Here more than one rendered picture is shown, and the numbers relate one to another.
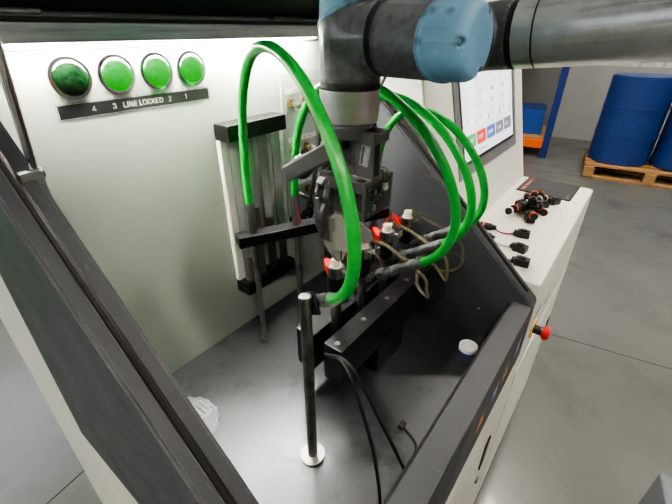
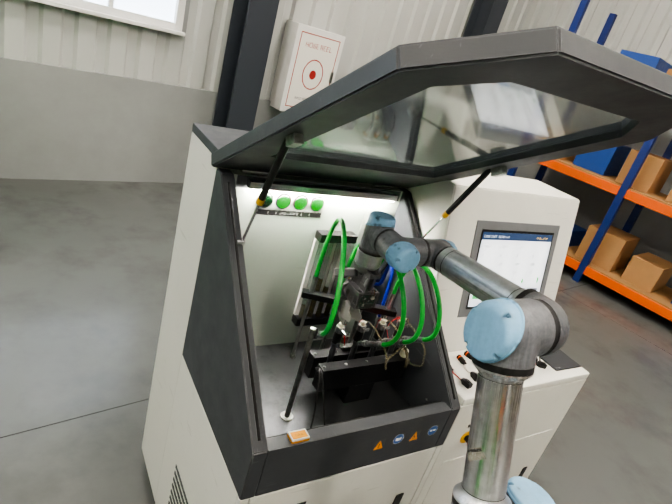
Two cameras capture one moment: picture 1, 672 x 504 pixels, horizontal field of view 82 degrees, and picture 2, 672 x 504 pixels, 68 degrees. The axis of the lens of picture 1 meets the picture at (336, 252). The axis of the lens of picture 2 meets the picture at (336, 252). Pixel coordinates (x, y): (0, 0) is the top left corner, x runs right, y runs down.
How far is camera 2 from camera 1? 0.90 m
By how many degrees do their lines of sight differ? 16
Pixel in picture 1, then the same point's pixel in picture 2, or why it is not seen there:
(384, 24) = (381, 240)
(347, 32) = (371, 234)
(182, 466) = (243, 359)
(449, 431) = (351, 426)
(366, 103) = (372, 261)
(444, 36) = (393, 256)
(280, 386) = (287, 382)
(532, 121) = not seen: outside the picture
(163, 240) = (266, 276)
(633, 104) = not seen: outside the picture
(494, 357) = (403, 416)
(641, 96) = not seen: outside the picture
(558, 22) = (448, 265)
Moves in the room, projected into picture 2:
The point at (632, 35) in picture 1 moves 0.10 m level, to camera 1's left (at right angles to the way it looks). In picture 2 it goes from (464, 283) to (425, 267)
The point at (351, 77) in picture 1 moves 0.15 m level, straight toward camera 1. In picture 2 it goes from (368, 249) to (347, 266)
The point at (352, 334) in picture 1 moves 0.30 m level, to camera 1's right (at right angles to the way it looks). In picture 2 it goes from (335, 367) to (427, 413)
